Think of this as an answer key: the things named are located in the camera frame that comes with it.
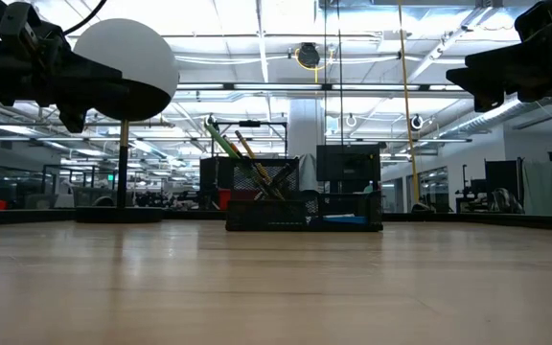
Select black cabinet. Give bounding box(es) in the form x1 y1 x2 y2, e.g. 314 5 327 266
198 155 234 212

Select yellow hanging cable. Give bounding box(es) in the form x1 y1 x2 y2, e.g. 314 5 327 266
397 0 422 208

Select black yellow cable reel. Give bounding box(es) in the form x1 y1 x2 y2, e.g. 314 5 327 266
294 41 323 71

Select orange pencil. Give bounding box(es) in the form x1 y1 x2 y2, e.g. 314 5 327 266
221 134 277 200

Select grey green hanging cloth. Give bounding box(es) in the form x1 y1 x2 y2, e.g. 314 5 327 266
522 159 552 216

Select green handled scissors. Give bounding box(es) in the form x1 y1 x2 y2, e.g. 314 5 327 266
202 117 258 193

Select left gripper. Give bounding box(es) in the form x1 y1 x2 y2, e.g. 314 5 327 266
0 28 129 134

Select white globe table lamp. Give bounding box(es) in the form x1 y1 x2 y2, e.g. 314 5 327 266
72 17 180 224

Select yellow pencil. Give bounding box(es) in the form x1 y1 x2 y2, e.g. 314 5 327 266
235 128 287 201

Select black pen with silver band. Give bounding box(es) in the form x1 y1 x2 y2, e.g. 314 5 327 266
254 162 300 201

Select blue sticky note pad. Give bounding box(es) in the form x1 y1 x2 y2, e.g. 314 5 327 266
321 214 369 226

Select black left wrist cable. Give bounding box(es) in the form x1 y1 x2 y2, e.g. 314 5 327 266
62 0 108 37

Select black mesh desk organizer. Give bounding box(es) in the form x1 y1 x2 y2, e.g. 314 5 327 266
224 156 384 233

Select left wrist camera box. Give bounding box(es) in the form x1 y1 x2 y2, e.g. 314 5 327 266
0 1 43 49

